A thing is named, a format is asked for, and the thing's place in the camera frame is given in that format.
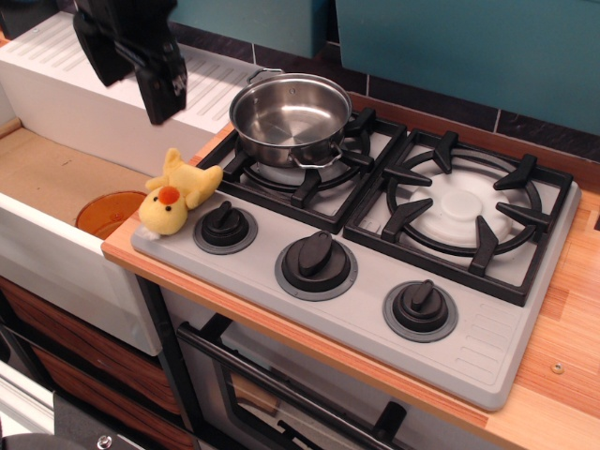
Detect white left burner cap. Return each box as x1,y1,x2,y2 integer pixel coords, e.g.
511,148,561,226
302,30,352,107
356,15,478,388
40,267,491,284
256,161,347,186

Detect orange plastic sink drain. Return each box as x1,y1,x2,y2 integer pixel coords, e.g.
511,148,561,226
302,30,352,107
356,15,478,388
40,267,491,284
75,191,145,239

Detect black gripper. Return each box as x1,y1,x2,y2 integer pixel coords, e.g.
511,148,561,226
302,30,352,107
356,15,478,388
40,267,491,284
73,1,188,125

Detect lower wooden drawer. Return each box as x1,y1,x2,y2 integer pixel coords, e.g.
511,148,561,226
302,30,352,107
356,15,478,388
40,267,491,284
33,347,198,449

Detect white burner cap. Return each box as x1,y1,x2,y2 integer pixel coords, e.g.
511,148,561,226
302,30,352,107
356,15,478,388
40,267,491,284
256,161,347,186
396,168,524,248

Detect upper wooden drawer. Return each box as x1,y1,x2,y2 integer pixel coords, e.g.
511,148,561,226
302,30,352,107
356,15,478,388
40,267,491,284
1,278,175,410

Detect black stove knob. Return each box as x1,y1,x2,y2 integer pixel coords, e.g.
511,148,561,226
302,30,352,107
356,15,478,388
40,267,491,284
382,279,458,343
275,231,358,302
193,201,258,255

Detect black oven door handle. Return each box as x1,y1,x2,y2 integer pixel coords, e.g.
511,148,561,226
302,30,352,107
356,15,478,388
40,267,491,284
176,312,408,450

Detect middle black stove knob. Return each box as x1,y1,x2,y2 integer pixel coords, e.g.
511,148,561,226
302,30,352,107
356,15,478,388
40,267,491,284
275,231,358,302

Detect right black stove knob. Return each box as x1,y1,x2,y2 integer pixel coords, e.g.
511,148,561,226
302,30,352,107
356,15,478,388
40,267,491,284
382,279,458,343

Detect wooden drawer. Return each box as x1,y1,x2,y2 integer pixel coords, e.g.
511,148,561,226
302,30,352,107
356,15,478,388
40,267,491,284
33,347,198,449
1,278,175,410

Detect black burner grate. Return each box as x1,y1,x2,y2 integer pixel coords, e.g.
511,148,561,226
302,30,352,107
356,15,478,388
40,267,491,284
197,108,408,233
343,130,574,307

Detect white right burner cap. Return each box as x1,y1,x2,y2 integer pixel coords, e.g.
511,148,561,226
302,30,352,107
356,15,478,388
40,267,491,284
396,168,524,248

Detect yellow stuffed duck toy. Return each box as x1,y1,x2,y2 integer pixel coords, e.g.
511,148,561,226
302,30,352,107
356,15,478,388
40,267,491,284
139,148,223,237

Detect left black burner grate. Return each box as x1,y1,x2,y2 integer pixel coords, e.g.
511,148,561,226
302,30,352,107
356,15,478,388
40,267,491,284
197,108,408,233

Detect white toy sink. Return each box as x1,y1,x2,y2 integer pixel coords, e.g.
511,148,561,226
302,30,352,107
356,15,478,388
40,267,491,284
1,12,254,355

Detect grey toy stove top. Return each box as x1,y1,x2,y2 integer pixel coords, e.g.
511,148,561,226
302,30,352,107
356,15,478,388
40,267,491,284
129,119,583,413

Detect right black burner grate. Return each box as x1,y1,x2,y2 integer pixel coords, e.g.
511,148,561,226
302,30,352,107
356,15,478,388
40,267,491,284
343,130,574,307

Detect left black stove knob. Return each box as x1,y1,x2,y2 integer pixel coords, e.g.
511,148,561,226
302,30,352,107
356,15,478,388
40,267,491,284
193,201,258,255

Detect stainless steel pan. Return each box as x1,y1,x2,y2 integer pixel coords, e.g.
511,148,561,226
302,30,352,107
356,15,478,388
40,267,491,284
229,68,353,170

